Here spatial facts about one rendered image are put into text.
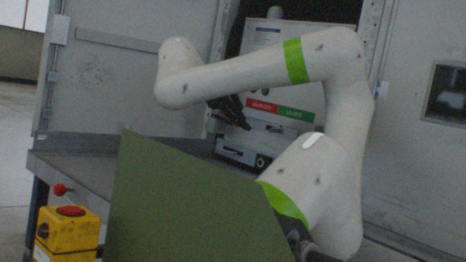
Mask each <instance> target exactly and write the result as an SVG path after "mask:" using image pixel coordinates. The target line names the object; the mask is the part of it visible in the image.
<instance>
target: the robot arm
mask: <svg viewBox="0 0 466 262"><path fill-rule="evenodd" d="M318 81H322V86H323V89H324V95H325V132H324V134H323V133H319V132H308V133H305V134H301V135H300V136H299V137H298V138H297V139H296V140H295V141H294V142H293V143H292V144H291V145H290V146H289V147H288V148H287V149H286V150H285V151H284V152H283V153H281V154H280V155H279V156H278V158H277V159H276V160H275V161H274V162H273V163H272V164H271V165H269V166H268V167H267V169H266V170H265V171H264V172H263V173H262V174H261V175H260V176H259V177H258V178H257V179H256V180H255V182H257V183H260V184H261V185H262V187H263V189H264V193H265V194H266V197H267V198H268V201H269V202H270V204H271V206H272V208H273V211H274V213H275V215H276V218H277V220H278V222H279V225H280V227H281V229H282V231H283V234H284V236H285V238H286V239H287V241H288V244H289V246H290V248H291V251H292V253H293V255H294V257H295V260H296V261H297V262H346V260H348V259H350V258H351V257H353V256H354V255H355V254H356V252H357V250H359V248H360V246H361V243H362V240H363V223H362V212H361V177H362V167H363V155H364V150H365V142H366V138H367V135H368V129H369V127H370V122H371V118H372V115H373V112H374V109H375V103H374V99H373V97H372V94H371V91H370V87H369V84H368V79H367V76H366V72H365V56H364V46H363V42H362V40H361V38H360V37H359V36H358V34H357V33H356V32H354V31H353V30H352V29H350V28H348V27H344V26H333V27H330V28H326V29H322V30H317V31H314V32H312V33H307V34H303V35H300V36H297V37H295V38H293V39H290V40H286V41H283V42H280V43H277V44H274V45H272V46H267V47H266V48H263V49H259V50H258V51H254V52H251V53H246V54H244V55H240V56H239V57H236V58H231V59H228V60H223V61H220V62H214V63H210V64H207V63H206V62H205V61H204V60H203V58H202V57H201V56H200V54H199V52H198V51H197V49H196V47H195V46H194V44H193V43H192V42H191V41H190V40H188V39H187V38H185V37H183V36H173V37H171V38H169V39H167V40H165V41H164V42H163V43H162V45H161V46H160V48H159V53H158V71H157V77H156V81H155V85H154V95H155V98H156V100H157V102H158V103H159V104H160V105H161V106H162V107H163V108H164V109H166V110H171V111H179V110H183V109H185V108H187V107H189V106H192V105H195V104H198V103H201V102H206V103H207V104H208V107H209V108H210V111H209V113H208V114H207V116H208V117H211V118H215V119H218V120H220V121H222V122H224V123H226V124H229V125H231V126H233V124H235V125H236V126H237V127H240V128H243V129H244V130H247V131H250V130H251V127H250V126H249V124H248V123H247V122H246V121H245V120H246V117H244V115H243V112H242V110H243V104H242V103H241V101H240V99H239V97H238V95H237V94H239V93H243V92H247V91H251V90H256V89H266V88H273V87H285V86H291V85H301V84H306V83H310V82H318ZM229 95H230V98H231V99H232V101H231V100H230V99H229V98H228V96H229ZM227 107H229V109H230V110H231V111H232V112H233V113H234V115H233V114H232V113H231V112H230V111H229V110H228V108H227ZM214 110H220V111H221V112H222V113H224V115H226V117H227V118H228V119H229V120H228V119H227V118H225V117H223V116H221V115H218V114H217V113H216V112H215V111H214ZM235 114H236V115H235Z"/></svg>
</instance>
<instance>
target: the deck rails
mask: <svg viewBox="0 0 466 262"><path fill-rule="evenodd" d="M39 134H47V138H46V139H38V135H39ZM145 137H148V138H150V139H154V140H156V141H157V142H159V143H162V144H164V145H166V146H170V147H172V148H175V149H177V150H180V151H182V152H185V153H187V154H190V155H193V156H194V157H197V158H198V159H211V157H209V156H207V149H208V145H209V139H198V138H184V137H158V136H145ZM120 143H121V134H104V133H91V132H64V131H50V130H35V136H34V141H33V151H31V152H32V153H34V154H35V155H53V156H93V157H118V156H119V148H120Z"/></svg>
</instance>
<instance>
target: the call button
mask: <svg viewBox="0 0 466 262"><path fill-rule="evenodd" d="M59 210H60V211H61V212H62V213H67V215H80V214H82V212H83V210H82V209H81V208H80V207H77V206H71V205H67V206H63V207H60V208H59Z"/></svg>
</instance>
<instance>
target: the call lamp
mask: <svg viewBox="0 0 466 262"><path fill-rule="evenodd" d="M50 234H51V228H50V227H49V223H48V222H47V221H46V220H44V221H43V222H42V223H41V224H40V225H39V226H38V227H37V235H38V237H40V238H41V239H42V240H43V241H47V240H48V239H49V238H50Z"/></svg>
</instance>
